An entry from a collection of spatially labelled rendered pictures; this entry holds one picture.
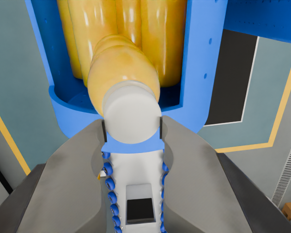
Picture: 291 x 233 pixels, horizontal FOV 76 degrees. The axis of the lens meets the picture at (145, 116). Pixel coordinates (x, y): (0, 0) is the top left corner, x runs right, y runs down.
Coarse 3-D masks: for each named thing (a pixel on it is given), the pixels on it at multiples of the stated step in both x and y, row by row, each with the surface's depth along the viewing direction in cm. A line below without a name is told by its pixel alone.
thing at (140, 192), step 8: (144, 184) 73; (128, 192) 70; (136, 192) 70; (144, 192) 70; (128, 200) 66; (136, 200) 65; (144, 200) 65; (152, 200) 67; (128, 208) 63; (136, 208) 63; (144, 208) 63; (152, 208) 63; (128, 216) 60; (136, 216) 60; (144, 216) 60; (152, 216) 60; (128, 224) 60; (136, 224) 60; (144, 224) 60; (152, 224) 61
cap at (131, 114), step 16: (112, 96) 12; (128, 96) 11; (144, 96) 12; (112, 112) 12; (128, 112) 12; (144, 112) 12; (160, 112) 12; (112, 128) 12; (128, 128) 13; (144, 128) 13
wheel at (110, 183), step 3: (105, 180) 67; (108, 180) 66; (111, 180) 66; (105, 183) 68; (108, 183) 65; (111, 183) 65; (114, 183) 66; (108, 186) 66; (111, 186) 65; (114, 186) 65; (111, 189) 65
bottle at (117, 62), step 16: (96, 48) 23; (112, 48) 17; (128, 48) 17; (96, 64) 16; (112, 64) 14; (128, 64) 14; (144, 64) 15; (96, 80) 15; (112, 80) 14; (128, 80) 13; (144, 80) 14; (96, 96) 15
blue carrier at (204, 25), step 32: (32, 0) 26; (192, 0) 18; (224, 0) 22; (192, 32) 20; (64, 64) 36; (192, 64) 22; (64, 96) 36; (160, 96) 40; (192, 96) 24; (64, 128) 28; (192, 128) 27
